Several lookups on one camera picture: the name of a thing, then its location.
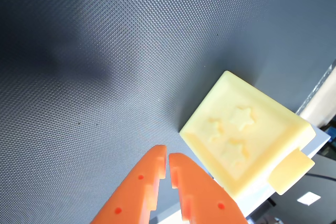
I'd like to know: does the clear plastic wrap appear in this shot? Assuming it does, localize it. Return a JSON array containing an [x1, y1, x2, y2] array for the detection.
[[296, 60, 336, 116]]

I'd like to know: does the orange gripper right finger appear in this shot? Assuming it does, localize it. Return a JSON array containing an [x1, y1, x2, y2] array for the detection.
[[169, 152, 249, 224]]

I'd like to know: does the black cable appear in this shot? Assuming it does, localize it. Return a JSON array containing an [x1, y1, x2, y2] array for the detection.
[[304, 172, 336, 182]]

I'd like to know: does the white paper sheet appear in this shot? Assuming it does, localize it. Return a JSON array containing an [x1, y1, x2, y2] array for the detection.
[[296, 191, 322, 206]]

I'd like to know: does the yellow block with star reliefs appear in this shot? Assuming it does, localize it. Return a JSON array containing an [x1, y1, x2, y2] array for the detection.
[[179, 70, 317, 200]]

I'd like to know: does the dark grey textured mat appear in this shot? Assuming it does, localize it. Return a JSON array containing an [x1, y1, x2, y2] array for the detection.
[[0, 0, 336, 224]]

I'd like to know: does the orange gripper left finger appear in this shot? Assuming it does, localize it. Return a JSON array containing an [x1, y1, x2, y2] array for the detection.
[[90, 144, 167, 224]]

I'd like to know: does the beige wooden board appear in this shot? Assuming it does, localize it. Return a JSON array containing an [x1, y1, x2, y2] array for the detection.
[[299, 76, 336, 128]]

